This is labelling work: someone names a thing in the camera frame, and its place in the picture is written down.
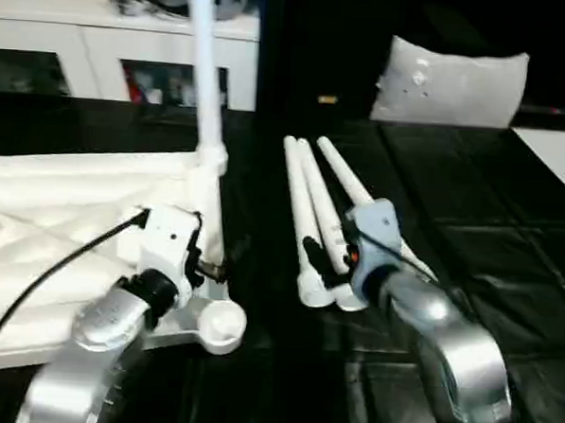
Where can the white plastic table leg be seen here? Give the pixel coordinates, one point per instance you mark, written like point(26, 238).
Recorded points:
point(320, 199)
point(206, 75)
point(342, 172)
point(297, 198)

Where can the white plastic table top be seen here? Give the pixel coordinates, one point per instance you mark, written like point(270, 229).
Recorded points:
point(74, 200)

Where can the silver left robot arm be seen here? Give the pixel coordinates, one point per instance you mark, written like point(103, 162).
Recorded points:
point(106, 316)

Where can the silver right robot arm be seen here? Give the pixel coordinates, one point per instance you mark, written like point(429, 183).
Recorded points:
point(446, 334)

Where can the black work mat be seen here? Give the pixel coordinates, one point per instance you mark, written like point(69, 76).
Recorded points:
point(453, 206)

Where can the gold sofa label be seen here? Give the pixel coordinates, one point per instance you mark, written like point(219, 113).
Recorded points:
point(328, 99)

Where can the grey printed cushion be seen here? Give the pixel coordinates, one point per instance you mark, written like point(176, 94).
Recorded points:
point(450, 87)

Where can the black sofa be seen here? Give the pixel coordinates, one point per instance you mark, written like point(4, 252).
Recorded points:
point(320, 43)

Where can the white flat panel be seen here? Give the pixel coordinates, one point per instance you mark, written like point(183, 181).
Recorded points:
point(560, 160)

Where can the white glass-door cabinet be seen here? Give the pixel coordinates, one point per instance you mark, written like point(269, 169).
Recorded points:
point(36, 33)

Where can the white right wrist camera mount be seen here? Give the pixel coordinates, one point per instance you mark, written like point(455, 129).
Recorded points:
point(377, 221)

